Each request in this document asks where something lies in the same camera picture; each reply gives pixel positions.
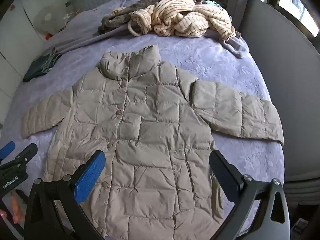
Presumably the white standing fan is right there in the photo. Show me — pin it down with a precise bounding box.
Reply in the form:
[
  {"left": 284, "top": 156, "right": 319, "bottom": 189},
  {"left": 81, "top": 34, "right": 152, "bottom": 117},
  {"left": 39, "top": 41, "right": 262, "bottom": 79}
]
[{"left": 34, "top": 6, "right": 60, "bottom": 30}]

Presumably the beige puffer jacket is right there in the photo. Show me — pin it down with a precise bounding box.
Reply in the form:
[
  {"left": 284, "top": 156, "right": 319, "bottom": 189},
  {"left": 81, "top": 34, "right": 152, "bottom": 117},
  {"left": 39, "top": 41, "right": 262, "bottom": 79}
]
[{"left": 21, "top": 44, "right": 284, "bottom": 240}]

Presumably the brown fleece garment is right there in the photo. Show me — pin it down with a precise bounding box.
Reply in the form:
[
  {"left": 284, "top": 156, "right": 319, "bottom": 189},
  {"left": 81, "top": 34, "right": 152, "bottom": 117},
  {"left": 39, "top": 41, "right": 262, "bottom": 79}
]
[{"left": 97, "top": 0, "right": 209, "bottom": 34}]

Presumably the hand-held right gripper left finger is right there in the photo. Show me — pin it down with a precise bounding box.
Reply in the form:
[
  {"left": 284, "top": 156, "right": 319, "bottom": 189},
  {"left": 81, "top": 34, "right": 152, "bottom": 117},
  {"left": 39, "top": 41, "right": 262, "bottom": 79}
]
[{"left": 24, "top": 150, "right": 110, "bottom": 240}]

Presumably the dark green folded garment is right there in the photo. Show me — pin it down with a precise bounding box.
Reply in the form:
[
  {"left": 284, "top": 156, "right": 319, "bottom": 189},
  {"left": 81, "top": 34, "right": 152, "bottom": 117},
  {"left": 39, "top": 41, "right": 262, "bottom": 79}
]
[{"left": 22, "top": 47, "right": 67, "bottom": 82}]

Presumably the lilac embossed bedspread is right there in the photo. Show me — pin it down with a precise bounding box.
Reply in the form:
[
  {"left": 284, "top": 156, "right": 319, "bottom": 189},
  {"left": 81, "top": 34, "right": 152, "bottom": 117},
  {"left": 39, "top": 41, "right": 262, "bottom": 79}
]
[{"left": 0, "top": 0, "right": 287, "bottom": 240}]

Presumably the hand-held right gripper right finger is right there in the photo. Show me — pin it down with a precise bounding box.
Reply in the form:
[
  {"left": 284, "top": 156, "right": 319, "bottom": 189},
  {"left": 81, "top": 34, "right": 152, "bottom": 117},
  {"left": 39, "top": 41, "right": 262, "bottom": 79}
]
[{"left": 209, "top": 150, "right": 293, "bottom": 240}]

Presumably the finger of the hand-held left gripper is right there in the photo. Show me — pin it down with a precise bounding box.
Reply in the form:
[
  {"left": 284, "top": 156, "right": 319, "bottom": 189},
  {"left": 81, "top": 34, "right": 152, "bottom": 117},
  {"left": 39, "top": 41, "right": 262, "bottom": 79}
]
[
  {"left": 0, "top": 143, "right": 38, "bottom": 178},
  {"left": 0, "top": 141, "right": 16, "bottom": 161}
]

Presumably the grey fleece blanket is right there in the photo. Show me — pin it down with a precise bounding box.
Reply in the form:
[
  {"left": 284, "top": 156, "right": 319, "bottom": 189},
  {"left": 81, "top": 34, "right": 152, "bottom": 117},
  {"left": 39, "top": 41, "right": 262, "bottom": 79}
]
[{"left": 46, "top": 7, "right": 249, "bottom": 59}]

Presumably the cream striped robe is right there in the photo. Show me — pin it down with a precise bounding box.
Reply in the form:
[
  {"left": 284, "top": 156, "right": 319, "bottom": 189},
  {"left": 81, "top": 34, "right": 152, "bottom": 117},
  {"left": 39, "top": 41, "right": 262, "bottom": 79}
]
[{"left": 111, "top": 0, "right": 237, "bottom": 42}]

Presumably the white wardrobe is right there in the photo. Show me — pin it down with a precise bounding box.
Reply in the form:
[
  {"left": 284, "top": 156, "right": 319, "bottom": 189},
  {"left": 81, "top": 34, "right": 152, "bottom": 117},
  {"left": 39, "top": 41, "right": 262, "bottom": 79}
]
[{"left": 0, "top": 0, "right": 75, "bottom": 100}]

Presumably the window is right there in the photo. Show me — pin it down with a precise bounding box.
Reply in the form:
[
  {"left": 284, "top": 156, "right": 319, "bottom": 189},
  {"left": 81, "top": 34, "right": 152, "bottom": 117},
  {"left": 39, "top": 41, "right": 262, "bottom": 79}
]
[{"left": 259, "top": 0, "right": 320, "bottom": 40}]

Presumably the person's left hand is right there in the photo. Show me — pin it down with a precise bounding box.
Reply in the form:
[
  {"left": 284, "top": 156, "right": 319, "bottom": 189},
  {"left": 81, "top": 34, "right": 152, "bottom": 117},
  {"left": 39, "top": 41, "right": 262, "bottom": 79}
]
[{"left": 0, "top": 194, "right": 20, "bottom": 225}]

